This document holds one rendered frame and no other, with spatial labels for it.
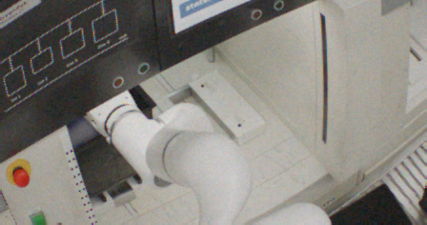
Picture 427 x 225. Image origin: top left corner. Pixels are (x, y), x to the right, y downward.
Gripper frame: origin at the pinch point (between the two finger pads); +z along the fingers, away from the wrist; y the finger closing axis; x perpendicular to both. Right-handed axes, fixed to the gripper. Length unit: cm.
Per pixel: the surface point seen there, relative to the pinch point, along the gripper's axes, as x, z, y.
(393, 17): 5, -32, 61
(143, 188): -29.9, -9.3, 4.2
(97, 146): -10.2, -9.1, -4.1
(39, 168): 13.3, -26.3, -24.7
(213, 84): -29.8, 6.3, 34.3
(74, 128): -12.9, 1.1, -5.1
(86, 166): -14.1, -8.9, -8.3
